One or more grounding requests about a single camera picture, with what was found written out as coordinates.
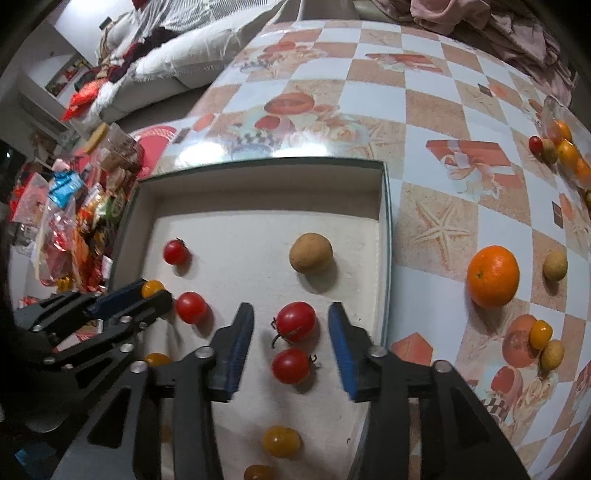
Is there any shallow grey cardboard box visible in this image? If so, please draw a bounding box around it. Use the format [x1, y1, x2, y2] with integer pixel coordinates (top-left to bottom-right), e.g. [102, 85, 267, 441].
[108, 157, 393, 480]

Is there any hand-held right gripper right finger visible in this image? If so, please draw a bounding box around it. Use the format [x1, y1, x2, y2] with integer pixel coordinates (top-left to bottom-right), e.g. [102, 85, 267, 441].
[328, 302, 532, 480]

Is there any pile of snack packets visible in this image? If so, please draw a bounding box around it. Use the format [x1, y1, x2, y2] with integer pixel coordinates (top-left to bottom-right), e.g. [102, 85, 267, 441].
[9, 157, 134, 296]

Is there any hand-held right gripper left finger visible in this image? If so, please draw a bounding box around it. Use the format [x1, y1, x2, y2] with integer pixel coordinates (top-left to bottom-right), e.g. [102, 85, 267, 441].
[51, 302, 256, 480]

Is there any large orange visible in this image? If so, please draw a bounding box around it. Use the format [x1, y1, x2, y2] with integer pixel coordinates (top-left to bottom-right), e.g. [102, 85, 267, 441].
[466, 246, 521, 309]

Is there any grey striped blanket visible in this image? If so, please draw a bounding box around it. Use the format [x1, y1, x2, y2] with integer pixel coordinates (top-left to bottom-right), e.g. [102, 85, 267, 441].
[152, 0, 287, 33]

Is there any clear glass bowl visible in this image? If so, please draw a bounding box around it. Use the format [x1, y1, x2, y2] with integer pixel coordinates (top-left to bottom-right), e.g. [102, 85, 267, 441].
[540, 95, 591, 190]

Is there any pile of pink clothes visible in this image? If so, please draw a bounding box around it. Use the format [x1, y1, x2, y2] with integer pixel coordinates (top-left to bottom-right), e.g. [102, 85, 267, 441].
[369, 0, 578, 107]

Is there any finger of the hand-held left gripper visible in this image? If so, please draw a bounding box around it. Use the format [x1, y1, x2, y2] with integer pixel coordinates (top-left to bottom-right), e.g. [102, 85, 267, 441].
[45, 290, 173, 371]
[14, 279, 145, 343]

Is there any checkered printed tablecloth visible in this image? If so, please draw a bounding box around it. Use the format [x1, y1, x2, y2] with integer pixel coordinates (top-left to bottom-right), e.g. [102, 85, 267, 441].
[134, 18, 591, 480]

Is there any clear plastic jar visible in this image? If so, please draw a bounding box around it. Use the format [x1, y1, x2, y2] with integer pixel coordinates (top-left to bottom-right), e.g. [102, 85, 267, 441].
[83, 122, 144, 185]

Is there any red cherry tomato with stem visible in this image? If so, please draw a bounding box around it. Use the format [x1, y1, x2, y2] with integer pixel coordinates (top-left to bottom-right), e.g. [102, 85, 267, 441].
[271, 301, 318, 349]
[271, 348, 320, 385]

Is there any red round tin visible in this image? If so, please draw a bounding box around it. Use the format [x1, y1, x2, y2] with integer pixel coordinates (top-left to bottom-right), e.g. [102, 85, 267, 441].
[134, 124, 190, 178]

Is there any white sofa with clothes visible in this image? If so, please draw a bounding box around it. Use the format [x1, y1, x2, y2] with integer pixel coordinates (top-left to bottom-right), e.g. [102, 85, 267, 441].
[99, 21, 273, 123]

